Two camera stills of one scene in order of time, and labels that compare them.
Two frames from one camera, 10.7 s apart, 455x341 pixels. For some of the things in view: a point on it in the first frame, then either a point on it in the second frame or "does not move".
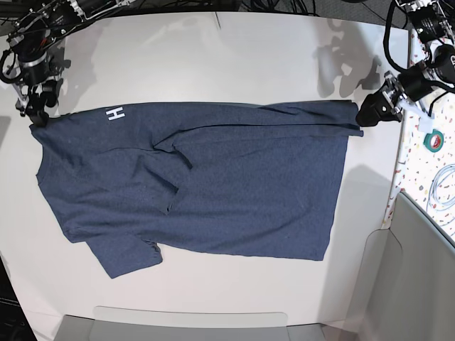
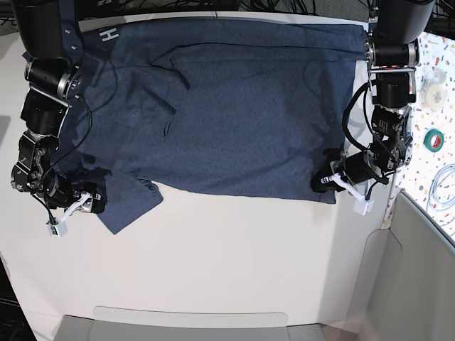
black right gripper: [375, 108] → [357, 168]
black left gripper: [40, 94] → [63, 193]
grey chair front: [104, 323] does not move
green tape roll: [434, 141] does not move
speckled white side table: [424, 164] does not move
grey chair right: [409, 278] does not move
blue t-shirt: [260, 178] → [234, 109]
